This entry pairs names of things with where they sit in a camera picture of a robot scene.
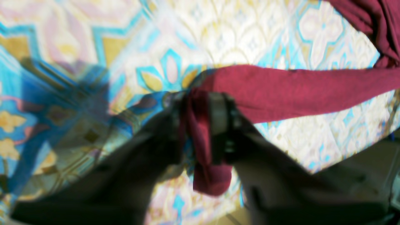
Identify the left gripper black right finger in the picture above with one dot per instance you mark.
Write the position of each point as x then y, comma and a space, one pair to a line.
279, 190

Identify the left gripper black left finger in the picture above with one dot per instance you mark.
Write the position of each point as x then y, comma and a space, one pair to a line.
118, 190

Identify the patterned tablecloth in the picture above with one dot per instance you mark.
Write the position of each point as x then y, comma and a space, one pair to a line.
80, 77

